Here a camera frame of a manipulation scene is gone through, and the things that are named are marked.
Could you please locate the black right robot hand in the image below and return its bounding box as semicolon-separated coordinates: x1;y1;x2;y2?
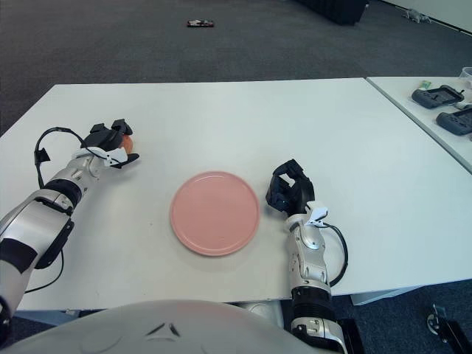
264;159;316;217

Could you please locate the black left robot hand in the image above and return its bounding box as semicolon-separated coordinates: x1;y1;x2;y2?
81;119;140;170

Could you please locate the pink round plate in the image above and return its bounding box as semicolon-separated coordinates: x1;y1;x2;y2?
169;170;261;257

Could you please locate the dark grey controller with screen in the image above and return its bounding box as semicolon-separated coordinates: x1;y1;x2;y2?
411;84;465;110

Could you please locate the dark grey controller with buttons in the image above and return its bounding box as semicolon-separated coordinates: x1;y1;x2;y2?
436;105;472;136

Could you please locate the black box case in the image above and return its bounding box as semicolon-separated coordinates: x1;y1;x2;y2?
294;0;370;26

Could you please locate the grey robot torso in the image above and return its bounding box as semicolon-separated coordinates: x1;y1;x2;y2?
7;299;314;354

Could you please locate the black stand with caster wheel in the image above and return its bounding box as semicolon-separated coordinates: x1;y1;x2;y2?
426;304;472;354

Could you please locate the small grey robot dog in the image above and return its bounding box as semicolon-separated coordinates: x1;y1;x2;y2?
402;7;431;24

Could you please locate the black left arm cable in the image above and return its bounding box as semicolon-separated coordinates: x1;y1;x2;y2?
33;126;89;189

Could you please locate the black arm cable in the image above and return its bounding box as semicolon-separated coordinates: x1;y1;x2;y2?
33;126;89;189
320;223;350;288

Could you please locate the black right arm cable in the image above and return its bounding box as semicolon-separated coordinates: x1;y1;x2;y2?
320;223;350;288

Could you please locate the white table frame beam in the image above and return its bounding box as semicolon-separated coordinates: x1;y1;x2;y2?
350;285;406;308

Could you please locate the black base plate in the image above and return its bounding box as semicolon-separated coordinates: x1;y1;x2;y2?
337;317;366;354

